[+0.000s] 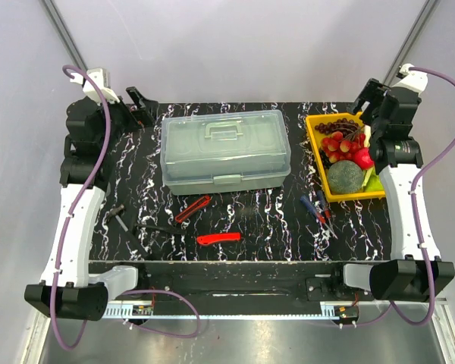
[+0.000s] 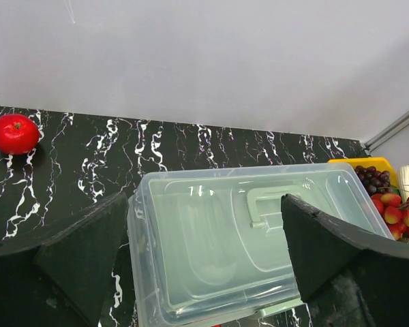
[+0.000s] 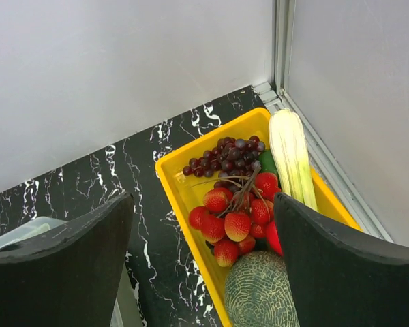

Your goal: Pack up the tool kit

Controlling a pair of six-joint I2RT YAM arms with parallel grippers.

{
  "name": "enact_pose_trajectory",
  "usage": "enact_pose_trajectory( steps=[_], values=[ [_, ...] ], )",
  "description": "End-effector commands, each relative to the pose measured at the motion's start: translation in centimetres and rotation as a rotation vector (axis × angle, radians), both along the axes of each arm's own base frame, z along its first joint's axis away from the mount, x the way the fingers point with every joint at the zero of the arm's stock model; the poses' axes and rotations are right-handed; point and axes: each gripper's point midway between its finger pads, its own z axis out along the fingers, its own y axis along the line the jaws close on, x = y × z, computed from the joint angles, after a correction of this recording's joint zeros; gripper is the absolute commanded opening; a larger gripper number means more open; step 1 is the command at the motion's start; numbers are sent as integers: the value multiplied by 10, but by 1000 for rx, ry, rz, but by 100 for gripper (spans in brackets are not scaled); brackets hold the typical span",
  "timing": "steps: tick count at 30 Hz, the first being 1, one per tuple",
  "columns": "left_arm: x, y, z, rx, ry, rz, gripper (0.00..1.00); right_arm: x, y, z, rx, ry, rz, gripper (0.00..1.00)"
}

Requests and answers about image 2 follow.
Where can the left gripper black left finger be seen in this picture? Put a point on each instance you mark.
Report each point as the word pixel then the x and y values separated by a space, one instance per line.
pixel 60 276

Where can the translucent green tool box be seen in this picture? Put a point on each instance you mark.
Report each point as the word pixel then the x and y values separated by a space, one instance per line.
pixel 208 246

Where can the black marble pattern mat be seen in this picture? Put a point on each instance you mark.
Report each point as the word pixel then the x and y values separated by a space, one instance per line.
pixel 83 158

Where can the white corn cob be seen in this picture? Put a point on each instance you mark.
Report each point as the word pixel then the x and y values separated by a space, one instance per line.
pixel 403 181

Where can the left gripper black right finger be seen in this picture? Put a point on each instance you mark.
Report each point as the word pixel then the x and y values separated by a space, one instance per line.
pixel 346 275

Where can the red plastic apple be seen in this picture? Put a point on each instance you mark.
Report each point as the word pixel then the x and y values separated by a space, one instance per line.
pixel 18 134

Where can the yellow plastic fruit tray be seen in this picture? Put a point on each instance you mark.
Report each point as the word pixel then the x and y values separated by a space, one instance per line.
pixel 378 162

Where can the dark purple grape bunch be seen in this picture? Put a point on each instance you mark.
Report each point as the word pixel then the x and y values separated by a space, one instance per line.
pixel 374 181

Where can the aluminium frame post right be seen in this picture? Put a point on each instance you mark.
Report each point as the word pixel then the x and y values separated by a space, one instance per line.
pixel 386 134

